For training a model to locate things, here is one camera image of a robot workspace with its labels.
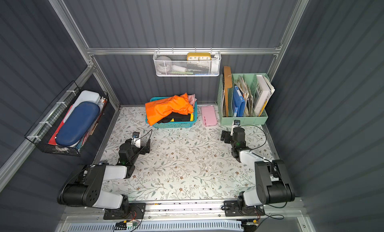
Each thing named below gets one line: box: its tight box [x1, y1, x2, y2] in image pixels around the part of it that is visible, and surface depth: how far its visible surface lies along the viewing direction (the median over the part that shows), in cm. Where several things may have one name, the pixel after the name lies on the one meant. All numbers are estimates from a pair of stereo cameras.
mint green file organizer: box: [216, 73, 270, 126], surface depth 104 cm
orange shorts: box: [145, 92, 194, 126], surface depth 97 cm
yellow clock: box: [187, 52, 212, 61], surface depth 90 cm
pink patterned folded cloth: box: [188, 93, 197, 109], surface depth 107 cm
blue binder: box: [232, 85, 246, 117], surface depth 101 cm
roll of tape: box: [155, 55, 172, 74], surface depth 89 cm
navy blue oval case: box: [56, 101, 101, 146], surface depth 69 cm
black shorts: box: [157, 112, 191, 124], surface depth 99 cm
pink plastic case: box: [201, 105, 218, 127], surface depth 114 cm
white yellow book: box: [254, 74, 276, 117], surface depth 100 cm
